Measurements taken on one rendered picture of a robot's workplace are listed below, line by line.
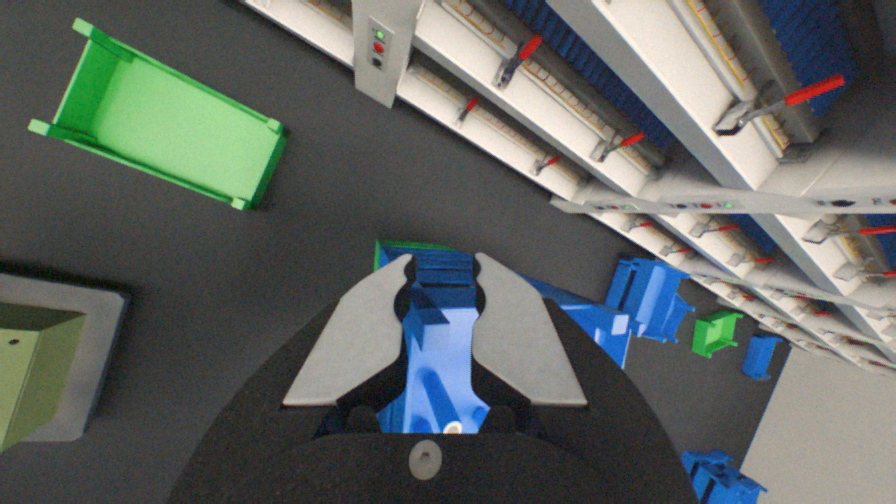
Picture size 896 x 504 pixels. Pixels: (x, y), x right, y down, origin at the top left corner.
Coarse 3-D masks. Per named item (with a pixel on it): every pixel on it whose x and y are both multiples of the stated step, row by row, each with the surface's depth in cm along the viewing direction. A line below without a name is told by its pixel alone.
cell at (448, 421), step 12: (432, 372) 24; (432, 384) 23; (432, 396) 22; (444, 396) 21; (432, 408) 21; (444, 408) 20; (444, 420) 19; (456, 420) 19; (444, 432) 19; (456, 432) 19
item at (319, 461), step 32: (352, 416) 5; (512, 416) 5; (320, 448) 4; (352, 448) 4; (384, 448) 4; (416, 448) 4; (448, 448) 4; (480, 448) 4; (512, 448) 4; (544, 448) 4; (256, 480) 4; (288, 480) 4; (320, 480) 4; (352, 480) 4; (384, 480) 4; (416, 480) 4; (448, 480) 4; (480, 480) 4; (512, 480) 4; (544, 480) 4; (576, 480) 4
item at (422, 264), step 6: (420, 264) 35; (426, 264) 35; (432, 264) 36; (438, 264) 36; (444, 264) 37; (450, 264) 38; (456, 264) 38; (462, 264) 39; (468, 264) 40; (468, 270) 42; (378, 414) 35; (378, 420) 35
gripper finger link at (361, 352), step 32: (416, 256) 14; (352, 288) 10; (384, 288) 9; (352, 320) 8; (384, 320) 8; (320, 352) 7; (352, 352) 7; (384, 352) 7; (320, 384) 6; (352, 384) 6; (384, 384) 7
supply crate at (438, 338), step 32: (416, 288) 23; (448, 288) 24; (416, 320) 17; (448, 320) 16; (576, 320) 27; (608, 320) 22; (416, 352) 18; (448, 352) 25; (416, 384) 24; (448, 384) 26; (416, 416) 25
